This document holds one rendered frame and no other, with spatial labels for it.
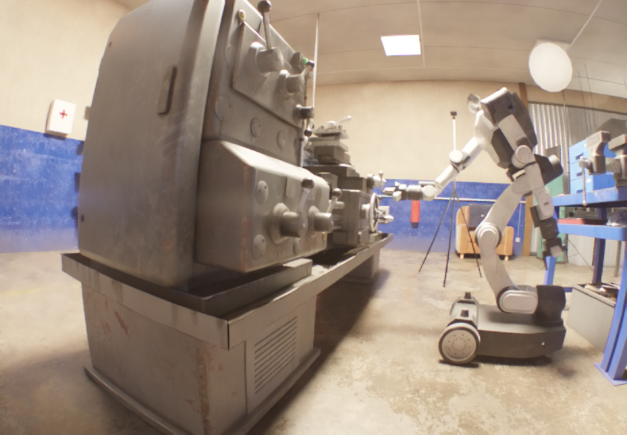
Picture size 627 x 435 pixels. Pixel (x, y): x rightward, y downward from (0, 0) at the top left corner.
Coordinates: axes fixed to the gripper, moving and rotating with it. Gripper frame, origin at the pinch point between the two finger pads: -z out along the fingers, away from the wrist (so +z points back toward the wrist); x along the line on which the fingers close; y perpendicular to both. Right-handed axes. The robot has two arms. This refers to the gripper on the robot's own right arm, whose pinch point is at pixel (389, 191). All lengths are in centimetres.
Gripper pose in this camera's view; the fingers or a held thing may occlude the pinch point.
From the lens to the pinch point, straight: 178.3
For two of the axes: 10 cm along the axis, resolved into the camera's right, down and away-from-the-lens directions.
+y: 3.1, -6.1, 7.3
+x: 1.9, 7.9, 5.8
